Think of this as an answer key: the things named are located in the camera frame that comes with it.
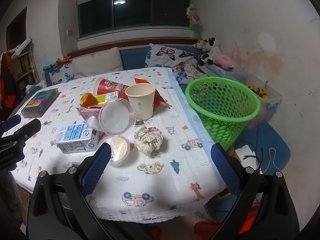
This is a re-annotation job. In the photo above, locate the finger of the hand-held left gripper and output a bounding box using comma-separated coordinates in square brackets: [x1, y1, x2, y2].
[0, 115, 22, 134]
[1, 119, 42, 145]

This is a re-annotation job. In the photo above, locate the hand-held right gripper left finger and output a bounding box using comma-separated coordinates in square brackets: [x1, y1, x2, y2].
[26, 142, 113, 240]

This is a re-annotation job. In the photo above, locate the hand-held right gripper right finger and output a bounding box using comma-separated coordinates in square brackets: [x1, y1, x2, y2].
[210, 142, 300, 240]

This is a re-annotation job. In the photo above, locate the green plastic mesh basket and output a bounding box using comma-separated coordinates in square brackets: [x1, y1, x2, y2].
[185, 77, 261, 151]

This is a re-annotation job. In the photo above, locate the clear round plastic container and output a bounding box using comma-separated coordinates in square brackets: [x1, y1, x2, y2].
[98, 98, 137, 136]

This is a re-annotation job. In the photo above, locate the orange foil wrapper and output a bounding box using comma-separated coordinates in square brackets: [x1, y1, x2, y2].
[80, 93, 97, 107]

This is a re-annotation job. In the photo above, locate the white paper cup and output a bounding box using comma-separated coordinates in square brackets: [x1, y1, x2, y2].
[125, 83, 156, 121]

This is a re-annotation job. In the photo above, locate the red snack wrapper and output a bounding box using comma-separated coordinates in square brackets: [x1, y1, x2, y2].
[134, 77, 171, 110]

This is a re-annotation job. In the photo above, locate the dark box with colourful print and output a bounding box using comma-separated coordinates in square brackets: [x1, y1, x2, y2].
[21, 88, 60, 119]

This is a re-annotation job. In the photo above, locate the round beige pudding cup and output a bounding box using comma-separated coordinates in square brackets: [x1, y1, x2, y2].
[97, 135, 131, 167]

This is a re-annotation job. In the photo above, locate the dark red hanging clothing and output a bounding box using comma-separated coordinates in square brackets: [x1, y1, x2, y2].
[0, 52, 18, 110]

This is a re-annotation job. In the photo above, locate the pale tissue box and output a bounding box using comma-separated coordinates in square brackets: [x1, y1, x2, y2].
[25, 84, 43, 95]

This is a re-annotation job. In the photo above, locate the blue white milk carton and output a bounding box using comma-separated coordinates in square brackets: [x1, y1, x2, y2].
[55, 123, 99, 154]

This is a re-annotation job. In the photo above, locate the small clear jelly cup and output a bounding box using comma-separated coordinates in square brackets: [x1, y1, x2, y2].
[84, 112, 104, 132]

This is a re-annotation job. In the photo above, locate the white cartoon printed blanket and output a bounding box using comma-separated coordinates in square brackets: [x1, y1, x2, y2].
[11, 67, 228, 224]

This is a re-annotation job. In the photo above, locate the crumpled paper ball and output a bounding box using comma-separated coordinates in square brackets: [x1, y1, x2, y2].
[134, 126, 163, 158]

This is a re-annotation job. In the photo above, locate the red plastic object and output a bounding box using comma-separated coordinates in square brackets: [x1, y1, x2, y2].
[194, 204, 258, 237]

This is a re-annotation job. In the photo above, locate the pink plastic wrapper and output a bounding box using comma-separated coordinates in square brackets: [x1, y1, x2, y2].
[76, 105, 103, 117]

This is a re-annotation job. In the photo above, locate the white shelf rack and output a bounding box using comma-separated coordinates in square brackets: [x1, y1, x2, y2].
[10, 39, 35, 83]

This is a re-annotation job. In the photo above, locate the small butterfly print pillow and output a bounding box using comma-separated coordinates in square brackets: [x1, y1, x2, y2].
[44, 60, 75, 87]

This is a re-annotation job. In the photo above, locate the yellow green snack packet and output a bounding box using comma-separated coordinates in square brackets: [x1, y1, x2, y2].
[94, 91, 119, 105]

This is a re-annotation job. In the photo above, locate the clear plastic storage box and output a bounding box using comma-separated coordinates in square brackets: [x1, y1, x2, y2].
[237, 74, 283, 128]

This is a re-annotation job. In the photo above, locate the yellow toy truck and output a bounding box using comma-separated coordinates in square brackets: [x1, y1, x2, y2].
[247, 84, 269, 99]

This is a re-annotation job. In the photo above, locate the beige cushion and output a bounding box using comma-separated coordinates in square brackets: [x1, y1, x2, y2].
[71, 47, 123, 78]

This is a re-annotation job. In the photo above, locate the grey patterned cloth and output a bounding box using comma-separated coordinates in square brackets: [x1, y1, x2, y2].
[196, 64, 234, 79]

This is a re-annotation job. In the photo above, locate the beige patterned garment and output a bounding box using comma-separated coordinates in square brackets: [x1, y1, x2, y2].
[176, 64, 208, 84]

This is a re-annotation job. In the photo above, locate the pink plush toy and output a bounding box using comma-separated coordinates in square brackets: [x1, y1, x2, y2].
[214, 54, 235, 68]

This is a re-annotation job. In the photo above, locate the black white cow plush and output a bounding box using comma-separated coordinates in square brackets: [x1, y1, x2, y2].
[199, 37, 222, 65]

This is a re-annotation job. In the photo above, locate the butterfly print blanket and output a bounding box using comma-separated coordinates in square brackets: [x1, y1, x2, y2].
[144, 43, 200, 85]

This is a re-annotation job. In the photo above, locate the brown white plush toy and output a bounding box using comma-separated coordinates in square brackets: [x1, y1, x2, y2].
[193, 39, 207, 50]

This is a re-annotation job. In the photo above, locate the brown wooden ledge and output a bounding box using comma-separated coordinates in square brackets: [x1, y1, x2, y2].
[64, 37, 200, 58]

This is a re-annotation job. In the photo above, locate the dark window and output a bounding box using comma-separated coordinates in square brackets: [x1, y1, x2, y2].
[77, 0, 192, 39]

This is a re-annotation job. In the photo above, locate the black cable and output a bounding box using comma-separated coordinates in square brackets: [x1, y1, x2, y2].
[241, 125, 265, 175]

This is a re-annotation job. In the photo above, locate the white cable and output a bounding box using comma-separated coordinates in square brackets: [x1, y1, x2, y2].
[262, 147, 282, 174]

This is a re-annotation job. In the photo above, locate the hanging colourful wall decoration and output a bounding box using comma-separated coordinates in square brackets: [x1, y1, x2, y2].
[186, 4, 204, 34]

